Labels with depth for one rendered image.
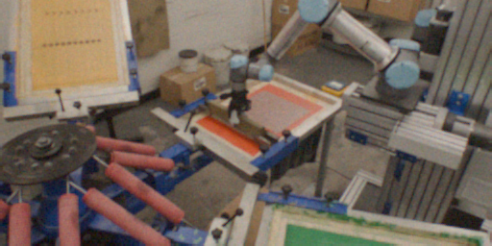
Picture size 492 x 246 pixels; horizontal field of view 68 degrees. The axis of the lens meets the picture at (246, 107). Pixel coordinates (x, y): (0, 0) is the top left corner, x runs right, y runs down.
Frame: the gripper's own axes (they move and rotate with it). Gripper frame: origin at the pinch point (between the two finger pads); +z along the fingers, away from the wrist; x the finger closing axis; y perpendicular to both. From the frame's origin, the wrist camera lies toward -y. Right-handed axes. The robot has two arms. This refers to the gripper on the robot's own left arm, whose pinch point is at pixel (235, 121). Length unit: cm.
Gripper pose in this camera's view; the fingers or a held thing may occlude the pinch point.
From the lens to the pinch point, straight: 181.9
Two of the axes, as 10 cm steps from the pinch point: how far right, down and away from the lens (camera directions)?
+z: -0.2, 8.5, 5.3
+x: 6.8, -3.8, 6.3
